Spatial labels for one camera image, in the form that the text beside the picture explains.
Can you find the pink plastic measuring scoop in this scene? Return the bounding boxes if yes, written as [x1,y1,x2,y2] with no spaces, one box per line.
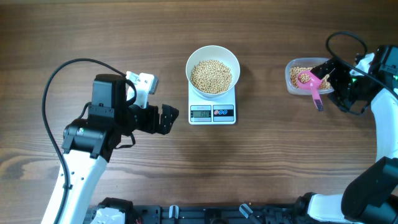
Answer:
[297,70,323,111]

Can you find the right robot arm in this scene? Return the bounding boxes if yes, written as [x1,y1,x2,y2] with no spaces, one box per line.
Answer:
[292,45,397,223]

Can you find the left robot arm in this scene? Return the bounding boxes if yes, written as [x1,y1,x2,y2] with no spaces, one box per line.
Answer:
[42,72,179,223]

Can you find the white digital kitchen scale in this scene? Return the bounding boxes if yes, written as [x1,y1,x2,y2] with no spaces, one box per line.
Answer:
[188,85,236,125]

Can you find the soybeans in white bowl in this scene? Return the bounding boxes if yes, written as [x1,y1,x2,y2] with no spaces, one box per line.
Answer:
[190,60,232,94]

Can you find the white bowl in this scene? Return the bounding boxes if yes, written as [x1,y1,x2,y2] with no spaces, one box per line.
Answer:
[185,45,241,98]

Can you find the pile of soybeans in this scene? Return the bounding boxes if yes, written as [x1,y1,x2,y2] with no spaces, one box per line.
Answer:
[289,67,332,90]

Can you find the clear plastic container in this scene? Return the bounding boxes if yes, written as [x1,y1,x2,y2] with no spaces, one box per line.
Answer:
[285,57,328,95]

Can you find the left black camera cable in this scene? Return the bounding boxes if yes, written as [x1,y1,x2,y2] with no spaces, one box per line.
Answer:
[41,57,137,224]

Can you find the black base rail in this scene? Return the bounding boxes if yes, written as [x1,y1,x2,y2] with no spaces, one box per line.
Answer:
[83,204,296,224]

